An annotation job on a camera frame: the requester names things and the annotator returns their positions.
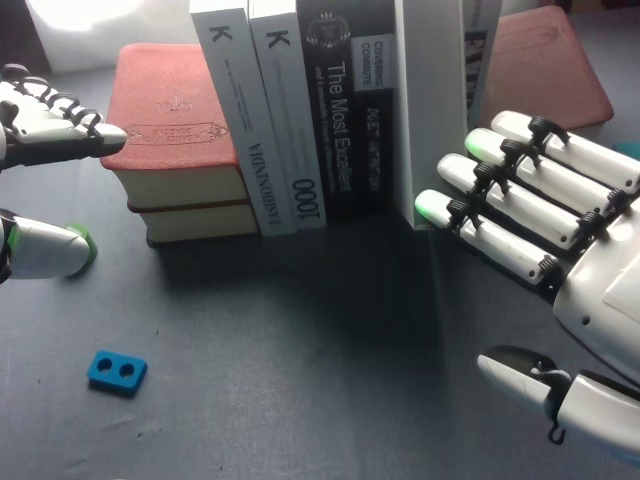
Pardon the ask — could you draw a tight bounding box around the white book 1000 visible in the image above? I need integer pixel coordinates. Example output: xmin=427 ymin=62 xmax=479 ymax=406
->
xmin=248 ymin=0 xmax=328 ymax=230

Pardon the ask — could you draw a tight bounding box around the green cylinder block letter N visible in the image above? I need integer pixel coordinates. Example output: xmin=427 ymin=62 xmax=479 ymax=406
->
xmin=67 ymin=222 xmax=99 ymax=276

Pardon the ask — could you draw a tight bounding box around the white book FASHIONINDIA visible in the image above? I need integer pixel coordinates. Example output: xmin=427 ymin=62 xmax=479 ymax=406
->
xmin=189 ymin=7 xmax=297 ymax=237

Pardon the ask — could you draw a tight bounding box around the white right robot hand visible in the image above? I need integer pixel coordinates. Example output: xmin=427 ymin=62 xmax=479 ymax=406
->
xmin=414 ymin=110 xmax=640 ymax=457

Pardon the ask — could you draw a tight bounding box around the black book The Most Excellent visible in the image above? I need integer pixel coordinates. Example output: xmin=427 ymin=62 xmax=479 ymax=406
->
xmin=295 ymin=0 xmax=359 ymax=219

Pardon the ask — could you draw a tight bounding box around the thin black book white label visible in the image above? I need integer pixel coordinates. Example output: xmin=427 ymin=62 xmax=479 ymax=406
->
xmin=349 ymin=33 xmax=401 ymax=212

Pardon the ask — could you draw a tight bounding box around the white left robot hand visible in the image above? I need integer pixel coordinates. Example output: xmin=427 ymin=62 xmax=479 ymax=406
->
xmin=0 ymin=63 xmax=129 ymax=285

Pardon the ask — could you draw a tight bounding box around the blue block with two holes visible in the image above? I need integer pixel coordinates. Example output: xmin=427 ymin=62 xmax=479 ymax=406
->
xmin=88 ymin=349 xmax=150 ymax=399

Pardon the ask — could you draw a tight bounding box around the thick red cloth-cover book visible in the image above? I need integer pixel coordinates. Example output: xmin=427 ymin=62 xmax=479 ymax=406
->
xmin=99 ymin=42 xmax=242 ymax=204

